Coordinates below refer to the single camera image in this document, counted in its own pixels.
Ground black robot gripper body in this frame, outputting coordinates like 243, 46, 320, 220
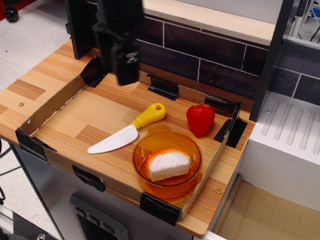
92, 0, 144, 53

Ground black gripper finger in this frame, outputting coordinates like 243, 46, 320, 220
96, 32, 113, 72
111, 42, 140, 86

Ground white orange toy sushi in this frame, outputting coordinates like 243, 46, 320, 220
145, 148, 191, 182

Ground cardboard fence with black tape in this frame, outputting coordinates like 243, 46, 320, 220
15, 55, 247, 225

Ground orange transparent plastic pot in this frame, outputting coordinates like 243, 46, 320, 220
132, 125, 203, 199

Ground yellow white toy knife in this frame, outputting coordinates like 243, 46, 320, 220
87, 103, 167, 155

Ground light wood shelf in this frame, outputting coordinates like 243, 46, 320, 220
142, 0, 275, 46

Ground red toy strawberry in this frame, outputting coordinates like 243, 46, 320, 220
186, 104, 216, 138

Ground black caster wheel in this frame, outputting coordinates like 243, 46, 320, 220
4, 6, 19, 23

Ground grey oven control panel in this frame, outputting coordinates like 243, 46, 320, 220
69, 195, 130, 240

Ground white ribbed sink drainboard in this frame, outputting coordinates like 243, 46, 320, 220
240, 92, 320, 211

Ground dark grey right post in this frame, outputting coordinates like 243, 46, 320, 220
249, 0, 295, 122

